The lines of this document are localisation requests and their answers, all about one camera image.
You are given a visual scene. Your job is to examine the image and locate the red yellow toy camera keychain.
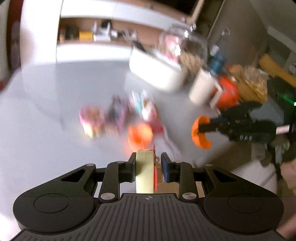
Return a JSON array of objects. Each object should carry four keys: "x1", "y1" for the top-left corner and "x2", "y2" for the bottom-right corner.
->
[{"x1": 135, "y1": 145, "x2": 163, "y2": 194}]

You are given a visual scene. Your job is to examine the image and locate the orange plastic capsule half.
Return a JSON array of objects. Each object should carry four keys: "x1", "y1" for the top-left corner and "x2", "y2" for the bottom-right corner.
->
[{"x1": 191, "y1": 116, "x2": 212, "y2": 150}]

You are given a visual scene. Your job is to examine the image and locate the red white paddle package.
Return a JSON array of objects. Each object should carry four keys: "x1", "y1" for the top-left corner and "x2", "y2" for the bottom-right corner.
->
[{"x1": 150, "y1": 120, "x2": 182, "y2": 160}]

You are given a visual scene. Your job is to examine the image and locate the orange round toy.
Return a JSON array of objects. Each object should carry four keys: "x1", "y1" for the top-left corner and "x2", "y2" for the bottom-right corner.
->
[{"x1": 216, "y1": 76, "x2": 239, "y2": 110}]

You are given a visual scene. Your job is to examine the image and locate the white ribbed mug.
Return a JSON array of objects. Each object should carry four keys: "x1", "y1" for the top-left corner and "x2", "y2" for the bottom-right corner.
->
[{"x1": 189, "y1": 68, "x2": 223, "y2": 108}]

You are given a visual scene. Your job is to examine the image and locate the small doll figurine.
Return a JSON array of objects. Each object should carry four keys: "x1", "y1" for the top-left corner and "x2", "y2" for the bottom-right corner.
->
[{"x1": 104, "y1": 95, "x2": 129, "y2": 135}]

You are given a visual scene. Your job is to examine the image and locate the yellow pink toy cake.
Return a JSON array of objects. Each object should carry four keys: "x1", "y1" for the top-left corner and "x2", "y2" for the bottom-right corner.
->
[{"x1": 79, "y1": 106, "x2": 104, "y2": 138}]

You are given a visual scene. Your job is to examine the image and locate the blue container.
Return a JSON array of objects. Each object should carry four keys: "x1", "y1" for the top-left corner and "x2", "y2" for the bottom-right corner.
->
[{"x1": 208, "y1": 45, "x2": 227, "y2": 74}]

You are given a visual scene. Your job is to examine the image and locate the white pink plush toy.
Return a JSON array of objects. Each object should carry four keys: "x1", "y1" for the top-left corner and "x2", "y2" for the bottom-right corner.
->
[{"x1": 129, "y1": 90, "x2": 158, "y2": 121}]

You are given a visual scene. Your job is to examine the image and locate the white tissue box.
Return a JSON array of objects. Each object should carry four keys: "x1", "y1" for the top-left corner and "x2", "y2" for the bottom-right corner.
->
[{"x1": 129, "y1": 47, "x2": 188, "y2": 92}]

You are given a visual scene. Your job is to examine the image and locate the glass jar with peanuts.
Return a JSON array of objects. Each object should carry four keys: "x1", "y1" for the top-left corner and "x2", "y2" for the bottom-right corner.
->
[{"x1": 159, "y1": 24, "x2": 208, "y2": 76}]

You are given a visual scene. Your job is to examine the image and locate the white wall shelf unit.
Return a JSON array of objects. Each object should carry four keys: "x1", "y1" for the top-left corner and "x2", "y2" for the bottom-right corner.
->
[{"x1": 56, "y1": 1, "x2": 204, "y2": 63}]

